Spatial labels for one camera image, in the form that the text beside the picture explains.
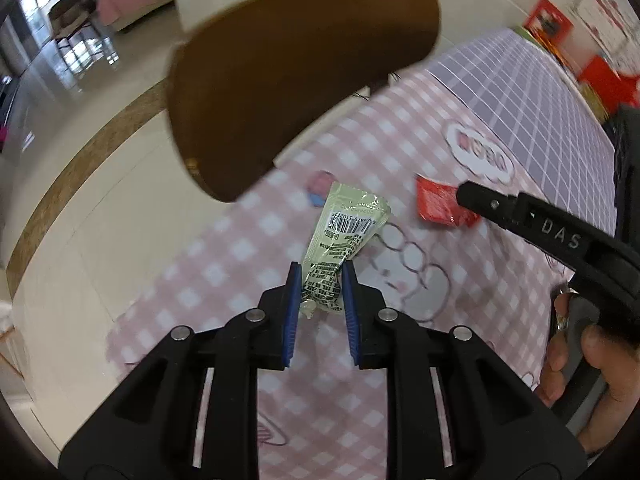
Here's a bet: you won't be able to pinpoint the pale green snack wrapper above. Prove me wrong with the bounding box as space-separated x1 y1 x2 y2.
300 182 390 318

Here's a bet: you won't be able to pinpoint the person's right hand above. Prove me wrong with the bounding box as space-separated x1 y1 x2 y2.
535 292 639 455

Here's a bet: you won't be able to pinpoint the red snack wrapper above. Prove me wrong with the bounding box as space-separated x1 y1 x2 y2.
416 174 480 228

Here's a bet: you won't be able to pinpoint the pink checked tablecloth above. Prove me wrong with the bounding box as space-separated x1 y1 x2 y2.
105 27 618 480

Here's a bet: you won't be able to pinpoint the red gift bags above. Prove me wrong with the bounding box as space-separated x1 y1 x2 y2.
524 0 639 117

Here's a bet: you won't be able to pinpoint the brown wooden chair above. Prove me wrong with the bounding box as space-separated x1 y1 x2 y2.
166 0 440 203

